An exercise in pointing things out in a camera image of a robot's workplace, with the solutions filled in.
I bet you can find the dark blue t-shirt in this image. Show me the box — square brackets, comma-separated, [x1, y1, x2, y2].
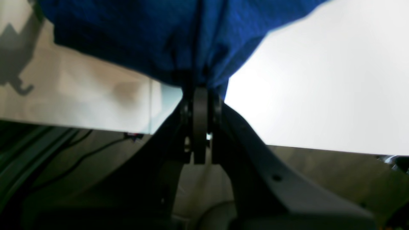
[39, 0, 324, 98]

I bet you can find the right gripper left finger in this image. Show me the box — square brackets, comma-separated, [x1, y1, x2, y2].
[31, 87, 200, 230]

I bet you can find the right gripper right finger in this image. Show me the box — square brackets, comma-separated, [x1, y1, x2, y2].
[200, 88, 376, 230]

